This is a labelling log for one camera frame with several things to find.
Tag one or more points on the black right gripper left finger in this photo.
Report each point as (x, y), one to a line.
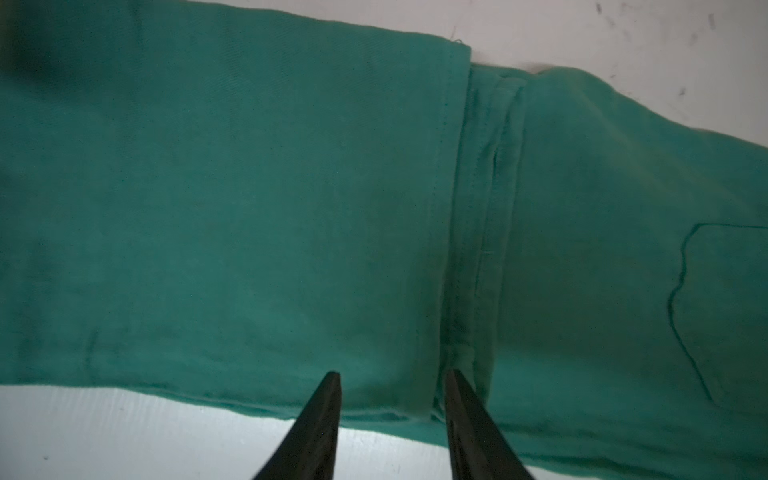
(308, 451)

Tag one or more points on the green trousers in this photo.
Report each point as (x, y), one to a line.
(221, 205)

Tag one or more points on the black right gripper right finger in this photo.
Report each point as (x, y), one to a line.
(477, 448)

